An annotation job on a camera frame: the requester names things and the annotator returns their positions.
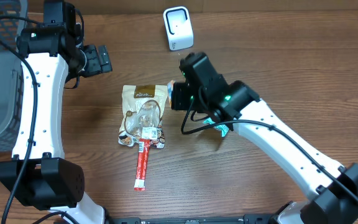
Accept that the orange tissue pack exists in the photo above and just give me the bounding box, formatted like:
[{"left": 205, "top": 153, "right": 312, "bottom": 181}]
[{"left": 167, "top": 80, "right": 176, "bottom": 106}]

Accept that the beige snack pouch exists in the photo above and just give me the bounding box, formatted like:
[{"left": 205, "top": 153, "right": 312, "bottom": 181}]
[{"left": 118, "top": 85, "right": 168, "bottom": 149}]

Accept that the teal packet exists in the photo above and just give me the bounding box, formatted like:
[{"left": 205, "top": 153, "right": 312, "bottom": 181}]
[{"left": 203, "top": 118, "right": 229, "bottom": 138}]

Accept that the red stick snack packet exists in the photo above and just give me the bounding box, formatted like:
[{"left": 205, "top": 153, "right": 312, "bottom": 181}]
[{"left": 134, "top": 139, "right": 150, "bottom": 191}]

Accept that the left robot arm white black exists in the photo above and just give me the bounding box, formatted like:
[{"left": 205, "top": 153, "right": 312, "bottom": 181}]
[{"left": 0, "top": 1, "right": 112, "bottom": 223}]

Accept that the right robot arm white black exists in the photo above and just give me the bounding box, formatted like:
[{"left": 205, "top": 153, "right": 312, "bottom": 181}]
[{"left": 168, "top": 52, "right": 358, "bottom": 223}]

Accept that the white barcode scanner stand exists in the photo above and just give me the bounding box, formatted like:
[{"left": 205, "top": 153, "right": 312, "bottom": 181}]
[{"left": 163, "top": 6, "right": 194, "bottom": 51}]

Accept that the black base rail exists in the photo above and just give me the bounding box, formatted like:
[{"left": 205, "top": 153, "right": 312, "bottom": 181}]
[{"left": 109, "top": 213, "right": 272, "bottom": 224}]

